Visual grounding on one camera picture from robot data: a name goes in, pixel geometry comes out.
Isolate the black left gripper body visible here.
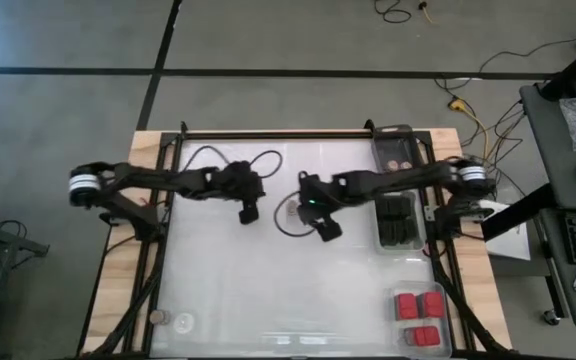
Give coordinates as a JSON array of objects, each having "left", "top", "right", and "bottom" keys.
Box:
[{"left": 202, "top": 160, "right": 267, "bottom": 201}]

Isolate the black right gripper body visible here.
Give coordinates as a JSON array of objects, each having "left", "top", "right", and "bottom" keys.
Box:
[{"left": 298, "top": 172, "right": 349, "bottom": 225}]

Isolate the red lid clear spice jar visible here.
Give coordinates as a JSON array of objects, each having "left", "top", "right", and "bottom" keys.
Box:
[{"left": 394, "top": 293, "right": 419, "bottom": 321}]

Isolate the white plastic bin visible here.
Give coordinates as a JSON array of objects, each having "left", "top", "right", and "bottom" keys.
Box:
[{"left": 371, "top": 189, "right": 427, "bottom": 255}]

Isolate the dark grey plastic bin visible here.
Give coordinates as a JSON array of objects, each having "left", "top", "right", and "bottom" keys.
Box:
[{"left": 371, "top": 123, "right": 427, "bottom": 175}]

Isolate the small clear glass jar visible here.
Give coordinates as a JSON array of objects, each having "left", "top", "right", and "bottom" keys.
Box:
[{"left": 173, "top": 312, "right": 197, "bottom": 335}]

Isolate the clear plastic bin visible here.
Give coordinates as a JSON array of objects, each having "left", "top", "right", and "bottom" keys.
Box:
[{"left": 382, "top": 281, "right": 453, "bottom": 359}]

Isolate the white paper sheet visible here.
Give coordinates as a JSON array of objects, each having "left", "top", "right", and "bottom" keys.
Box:
[{"left": 485, "top": 199, "right": 532, "bottom": 261}]

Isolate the black desk support bar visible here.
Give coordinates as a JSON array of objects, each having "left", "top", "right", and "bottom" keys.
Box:
[{"left": 480, "top": 183, "right": 554, "bottom": 242}]

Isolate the grey desk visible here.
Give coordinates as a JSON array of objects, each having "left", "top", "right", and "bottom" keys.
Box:
[{"left": 517, "top": 72, "right": 576, "bottom": 331}]

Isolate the black stand pole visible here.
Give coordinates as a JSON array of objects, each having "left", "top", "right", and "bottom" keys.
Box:
[{"left": 537, "top": 42, "right": 576, "bottom": 101}]

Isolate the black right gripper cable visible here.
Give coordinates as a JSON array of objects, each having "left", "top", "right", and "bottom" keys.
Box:
[{"left": 273, "top": 192, "right": 319, "bottom": 239}]

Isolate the smooth black camera cable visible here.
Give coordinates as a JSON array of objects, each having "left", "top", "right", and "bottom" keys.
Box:
[{"left": 182, "top": 144, "right": 234, "bottom": 174}]

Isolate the braided black cable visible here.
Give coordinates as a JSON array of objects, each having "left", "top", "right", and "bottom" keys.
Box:
[{"left": 247, "top": 149, "right": 284, "bottom": 180}]

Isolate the yellow extension cord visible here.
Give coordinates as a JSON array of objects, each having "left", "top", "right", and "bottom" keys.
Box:
[{"left": 447, "top": 97, "right": 492, "bottom": 161}]

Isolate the black floor cable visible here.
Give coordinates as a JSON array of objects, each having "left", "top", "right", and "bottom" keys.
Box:
[{"left": 372, "top": 0, "right": 413, "bottom": 25}]

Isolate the yellow floor cable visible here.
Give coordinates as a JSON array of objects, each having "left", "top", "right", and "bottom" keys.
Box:
[{"left": 417, "top": 2, "right": 437, "bottom": 25}]

